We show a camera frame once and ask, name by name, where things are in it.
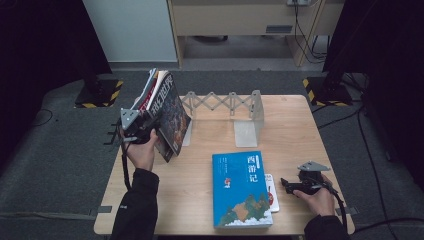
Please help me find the beige wooden desk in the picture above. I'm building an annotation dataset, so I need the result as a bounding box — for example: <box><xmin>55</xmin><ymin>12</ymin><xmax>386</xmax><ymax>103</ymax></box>
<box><xmin>167</xmin><ymin>0</ymin><xmax>346</xmax><ymax>68</ymax></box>

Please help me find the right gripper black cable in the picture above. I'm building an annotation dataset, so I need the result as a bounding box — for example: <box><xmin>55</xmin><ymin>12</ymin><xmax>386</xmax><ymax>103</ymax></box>
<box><xmin>324</xmin><ymin>181</ymin><xmax>349</xmax><ymax>234</ymax></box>

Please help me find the red spine magazine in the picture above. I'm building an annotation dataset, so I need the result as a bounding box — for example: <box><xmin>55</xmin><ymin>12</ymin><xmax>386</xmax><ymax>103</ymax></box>
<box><xmin>139</xmin><ymin>71</ymin><xmax>175</xmax><ymax>164</ymax></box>

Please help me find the black power cable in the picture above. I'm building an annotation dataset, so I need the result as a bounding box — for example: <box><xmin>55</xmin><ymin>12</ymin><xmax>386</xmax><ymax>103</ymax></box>
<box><xmin>292</xmin><ymin>3</ymin><xmax>331</xmax><ymax>65</ymax></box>

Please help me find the dark cover magazine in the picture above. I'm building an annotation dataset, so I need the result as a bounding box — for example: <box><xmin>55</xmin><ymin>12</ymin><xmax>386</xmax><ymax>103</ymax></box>
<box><xmin>146</xmin><ymin>70</ymin><xmax>193</xmax><ymax>158</ymax></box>

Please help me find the grey floor tape piece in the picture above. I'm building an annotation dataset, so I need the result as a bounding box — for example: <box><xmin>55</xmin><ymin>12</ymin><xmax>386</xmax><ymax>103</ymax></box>
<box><xmin>89</xmin><ymin>205</ymin><xmax>113</xmax><ymax>217</ymax></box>
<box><xmin>334</xmin><ymin>206</ymin><xmax>360</xmax><ymax>217</ymax></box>

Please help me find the black floor cable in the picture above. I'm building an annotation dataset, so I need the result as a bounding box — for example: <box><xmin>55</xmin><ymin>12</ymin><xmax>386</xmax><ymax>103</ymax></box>
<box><xmin>353</xmin><ymin>217</ymin><xmax>424</xmax><ymax>234</ymax></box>
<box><xmin>30</xmin><ymin>108</ymin><xmax>54</xmax><ymax>128</ymax></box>
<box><xmin>316</xmin><ymin>106</ymin><xmax>364</xmax><ymax>130</ymax></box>
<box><xmin>357</xmin><ymin>109</ymin><xmax>401</xmax><ymax>240</ymax></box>

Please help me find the person's right hand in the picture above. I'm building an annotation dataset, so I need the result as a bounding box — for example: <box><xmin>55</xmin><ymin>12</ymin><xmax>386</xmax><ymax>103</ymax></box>
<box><xmin>293</xmin><ymin>175</ymin><xmax>336</xmax><ymax>217</ymax></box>

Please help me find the black curtain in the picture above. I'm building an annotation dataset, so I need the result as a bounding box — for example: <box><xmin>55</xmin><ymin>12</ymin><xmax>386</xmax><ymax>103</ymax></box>
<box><xmin>322</xmin><ymin>0</ymin><xmax>424</xmax><ymax>183</ymax></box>
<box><xmin>0</xmin><ymin>0</ymin><xmax>113</xmax><ymax>168</ymax></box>

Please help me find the black floor tape mark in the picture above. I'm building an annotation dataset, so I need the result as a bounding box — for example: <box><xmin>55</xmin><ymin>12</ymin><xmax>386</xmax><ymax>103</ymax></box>
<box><xmin>103</xmin><ymin>123</ymin><xmax>122</xmax><ymax>146</ymax></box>

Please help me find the thin light magazine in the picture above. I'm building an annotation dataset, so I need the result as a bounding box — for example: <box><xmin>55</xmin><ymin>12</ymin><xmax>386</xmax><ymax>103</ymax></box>
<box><xmin>131</xmin><ymin>68</ymin><xmax>158</xmax><ymax>111</ymax></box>

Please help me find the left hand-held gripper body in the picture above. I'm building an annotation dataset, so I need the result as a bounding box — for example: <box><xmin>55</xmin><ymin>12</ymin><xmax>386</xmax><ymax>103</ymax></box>
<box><xmin>119</xmin><ymin>107</ymin><xmax>160</xmax><ymax>145</ymax></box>

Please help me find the striped black stand base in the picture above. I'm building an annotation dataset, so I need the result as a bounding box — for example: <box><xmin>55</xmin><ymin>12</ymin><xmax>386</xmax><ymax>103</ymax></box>
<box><xmin>302</xmin><ymin>76</ymin><xmax>354</xmax><ymax>108</ymax></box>
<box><xmin>74</xmin><ymin>79</ymin><xmax>124</xmax><ymax>109</ymax></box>

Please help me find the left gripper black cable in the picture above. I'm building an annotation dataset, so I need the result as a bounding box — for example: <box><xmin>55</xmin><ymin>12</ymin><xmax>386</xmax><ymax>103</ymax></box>
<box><xmin>120</xmin><ymin>143</ymin><xmax>133</xmax><ymax>192</ymax></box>

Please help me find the person's left hand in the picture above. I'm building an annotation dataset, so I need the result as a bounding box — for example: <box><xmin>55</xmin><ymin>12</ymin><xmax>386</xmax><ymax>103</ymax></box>
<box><xmin>123</xmin><ymin>129</ymin><xmax>159</xmax><ymax>172</ymax></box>

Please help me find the blue hardcover book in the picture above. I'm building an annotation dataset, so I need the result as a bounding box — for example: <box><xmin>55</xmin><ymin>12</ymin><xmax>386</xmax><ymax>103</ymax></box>
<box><xmin>211</xmin><ymin>150</ymin><xmax>274</xmax><ymax>230</ymax></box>

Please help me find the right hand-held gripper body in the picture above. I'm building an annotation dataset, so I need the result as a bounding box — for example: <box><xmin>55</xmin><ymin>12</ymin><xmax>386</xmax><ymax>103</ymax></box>
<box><xmin>293</xmin><ymin>160</ymin><xmax>331</xmax><ymax>196</ymax></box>

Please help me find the white caterpillar board book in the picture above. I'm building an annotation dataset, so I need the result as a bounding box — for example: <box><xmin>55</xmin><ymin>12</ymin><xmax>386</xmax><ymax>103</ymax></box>
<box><xmin>264</xmin><ymin>173</ymin><xmax>281</xmax><ymax>214</ymax></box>

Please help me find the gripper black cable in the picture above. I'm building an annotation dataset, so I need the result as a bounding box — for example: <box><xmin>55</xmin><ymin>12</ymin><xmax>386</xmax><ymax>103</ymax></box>
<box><xmin>324</xmin><ymin>181</ymin><xmax>349</xmax><ymax>234</ymax></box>
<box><xmin>120</xmin><ymin>143</ymin><xmax>133</xmax><ymax>192</ymax></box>

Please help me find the expandable white metal bookend rack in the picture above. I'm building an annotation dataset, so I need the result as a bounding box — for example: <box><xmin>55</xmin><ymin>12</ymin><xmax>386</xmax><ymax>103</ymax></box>
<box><xmin>179</xmin><ymin>89</ymin><xmax>266</xmax><ymax>149</ymax></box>

